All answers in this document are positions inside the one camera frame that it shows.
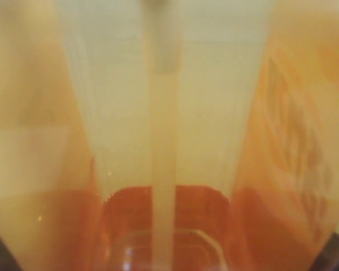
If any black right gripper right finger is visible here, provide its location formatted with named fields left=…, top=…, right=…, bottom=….
left=310, top=233, right=339, bottom=270

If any orange pump soap bottle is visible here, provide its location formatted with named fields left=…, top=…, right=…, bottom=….
left=0, top=1, right=339, bottom=270

